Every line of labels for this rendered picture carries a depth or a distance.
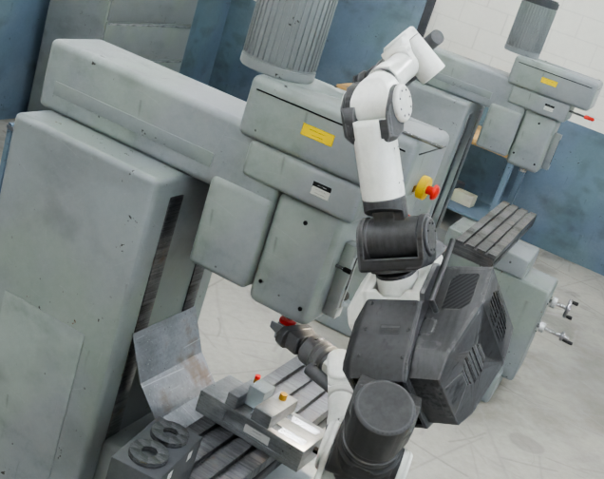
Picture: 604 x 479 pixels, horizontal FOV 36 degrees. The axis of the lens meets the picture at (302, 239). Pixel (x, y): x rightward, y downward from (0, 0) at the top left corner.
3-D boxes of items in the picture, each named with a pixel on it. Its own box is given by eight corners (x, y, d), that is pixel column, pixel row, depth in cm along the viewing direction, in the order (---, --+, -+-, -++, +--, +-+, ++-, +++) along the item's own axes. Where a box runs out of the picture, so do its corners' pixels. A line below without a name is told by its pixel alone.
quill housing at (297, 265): (336, 311, 258) (373, 206, 248) (304, 331, 240) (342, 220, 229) (279, 282, 265) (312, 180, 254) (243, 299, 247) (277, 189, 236)
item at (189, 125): (307, 202, 257) (329, 135, 251) (268, 215, 237) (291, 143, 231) (86, 100, 285) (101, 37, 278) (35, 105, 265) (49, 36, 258)
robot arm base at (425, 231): (430, 285, 188) (443, 261, 197) (420, 227, 183) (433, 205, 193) (361, 288, 194) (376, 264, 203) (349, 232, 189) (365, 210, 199)
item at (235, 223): (286, 271, 266) (312, 188, 257) (243, 291, 244) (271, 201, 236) (231, 244, 272) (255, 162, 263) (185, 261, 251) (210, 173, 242)
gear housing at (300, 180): (386, 211, 248) (399, 176, 245) (350, 226, 227) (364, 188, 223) (282, 163, 260) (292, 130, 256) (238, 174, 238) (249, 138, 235)
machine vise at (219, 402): (322, 452, 262) (333, 420, 258) (296, 472, 249) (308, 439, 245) (223, 393, 275) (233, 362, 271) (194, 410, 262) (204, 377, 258)
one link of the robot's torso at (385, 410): (409, 447, 163) (436, 367, 174) (341, 419, 165) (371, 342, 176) (380, 508, 185) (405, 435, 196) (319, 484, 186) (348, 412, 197)
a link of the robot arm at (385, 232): (410, 199, 185) (420, 263, 188) (422, 188, 193) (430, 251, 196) (356, 203, 190) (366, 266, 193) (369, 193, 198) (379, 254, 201)
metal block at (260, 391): (270, 405, 262) (275, 387, 260) (258, 411, 257) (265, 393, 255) (254, 396, 264) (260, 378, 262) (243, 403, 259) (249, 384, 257)
